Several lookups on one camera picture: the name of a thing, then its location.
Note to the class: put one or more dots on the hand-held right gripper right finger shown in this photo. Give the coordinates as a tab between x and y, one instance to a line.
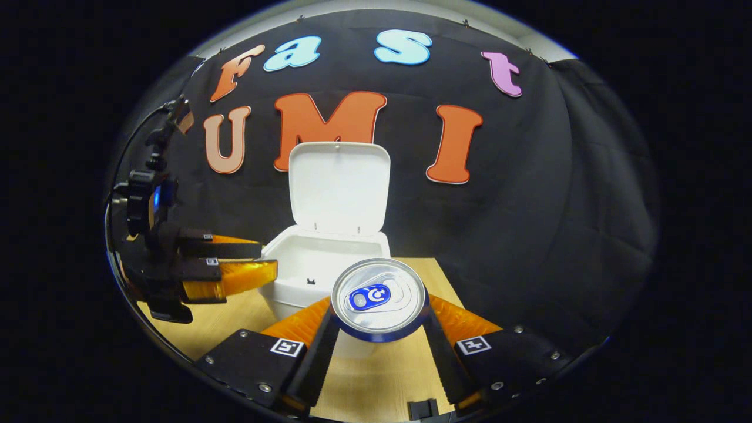
446	364

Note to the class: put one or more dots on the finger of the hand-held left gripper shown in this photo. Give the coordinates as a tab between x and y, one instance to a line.
235	251
202	271

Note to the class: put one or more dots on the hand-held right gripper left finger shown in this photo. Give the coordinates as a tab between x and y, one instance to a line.
317	364

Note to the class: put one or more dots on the blue pop can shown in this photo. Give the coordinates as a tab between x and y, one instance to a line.
379	294

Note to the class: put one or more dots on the white desktop garbage bin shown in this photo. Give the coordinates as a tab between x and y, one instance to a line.
341	188

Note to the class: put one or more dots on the wooden desktop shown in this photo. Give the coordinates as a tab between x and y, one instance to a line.
376	382

